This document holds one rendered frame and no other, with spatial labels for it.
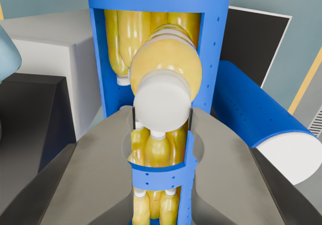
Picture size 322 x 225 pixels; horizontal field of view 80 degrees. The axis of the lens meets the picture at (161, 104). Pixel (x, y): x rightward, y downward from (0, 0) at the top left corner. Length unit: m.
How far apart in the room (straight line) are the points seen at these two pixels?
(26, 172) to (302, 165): 0.86
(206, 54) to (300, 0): 1.51
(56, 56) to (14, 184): 0.25
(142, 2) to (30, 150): 0.32
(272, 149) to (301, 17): 1.27
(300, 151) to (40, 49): 0.84
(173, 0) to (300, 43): 1.66
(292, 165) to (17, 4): 1.90
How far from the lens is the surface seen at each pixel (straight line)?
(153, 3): 0.32
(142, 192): 0.72
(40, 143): 0.43
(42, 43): 0.48
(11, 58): 0.29
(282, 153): 0.83
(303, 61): 2.00
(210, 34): 0.37
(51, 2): 1.74
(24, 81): 0.48
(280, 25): 1.63
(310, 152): 0.88
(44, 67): 0.50
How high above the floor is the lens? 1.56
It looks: 62 degrees down
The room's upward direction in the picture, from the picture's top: 180 degrees clockwise
